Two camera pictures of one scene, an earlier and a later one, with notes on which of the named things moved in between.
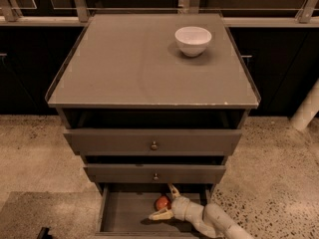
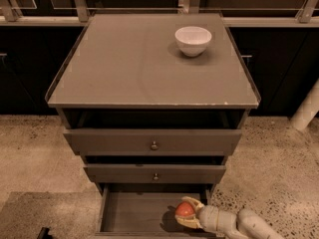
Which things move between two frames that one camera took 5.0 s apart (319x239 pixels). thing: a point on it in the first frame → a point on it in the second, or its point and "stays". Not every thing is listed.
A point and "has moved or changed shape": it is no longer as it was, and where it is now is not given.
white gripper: [180, 207] → [208, 217]
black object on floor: [44, 233] stays
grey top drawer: [153, 142] stays
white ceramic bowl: [192, 40] stays
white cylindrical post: [307, 111] stays
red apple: [161, 202] has moved or changed shape
